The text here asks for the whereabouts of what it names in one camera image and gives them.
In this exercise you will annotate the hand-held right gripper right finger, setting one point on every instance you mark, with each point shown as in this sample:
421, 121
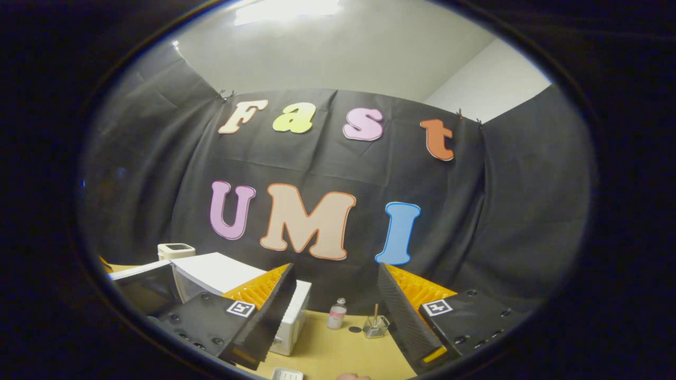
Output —
404, 316

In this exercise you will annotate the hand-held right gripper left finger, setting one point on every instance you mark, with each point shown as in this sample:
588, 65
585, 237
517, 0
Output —
269, 316

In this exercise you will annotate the white microwave oven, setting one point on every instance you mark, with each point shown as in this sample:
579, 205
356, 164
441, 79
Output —
211, 272

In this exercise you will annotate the glass jar with stick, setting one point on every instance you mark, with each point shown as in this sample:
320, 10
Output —
375, 329

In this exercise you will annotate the small white tray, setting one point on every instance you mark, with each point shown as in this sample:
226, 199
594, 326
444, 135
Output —
288, 374

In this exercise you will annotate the small bottle with pink label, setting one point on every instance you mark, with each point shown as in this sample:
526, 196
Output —
336, 316

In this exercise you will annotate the white toaster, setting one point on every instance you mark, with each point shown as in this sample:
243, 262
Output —
177, 250

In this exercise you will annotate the black backdrop cloth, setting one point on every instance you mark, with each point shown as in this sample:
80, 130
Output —
501, 211

